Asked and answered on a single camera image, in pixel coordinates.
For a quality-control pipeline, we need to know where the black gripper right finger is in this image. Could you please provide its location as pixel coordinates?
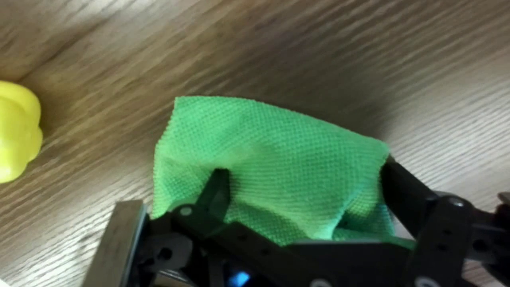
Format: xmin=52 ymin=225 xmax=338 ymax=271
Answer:
xmin=378 ymin=155 xmax=475 ymax=268

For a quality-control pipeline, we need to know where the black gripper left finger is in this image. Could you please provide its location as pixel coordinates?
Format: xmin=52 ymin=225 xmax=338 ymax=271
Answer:
xmin=174 ymin=168 xmax=280 ymax=252

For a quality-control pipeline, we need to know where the green microfiber towel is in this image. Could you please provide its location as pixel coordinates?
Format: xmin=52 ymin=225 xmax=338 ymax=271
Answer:
xmin=150 ymin=94 xmax=417 ymax=252

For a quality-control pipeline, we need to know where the yellow toy bell pepper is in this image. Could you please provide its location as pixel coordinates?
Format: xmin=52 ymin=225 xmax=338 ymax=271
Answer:
xmin=0 ymin=80 xmax=44 ymax=185

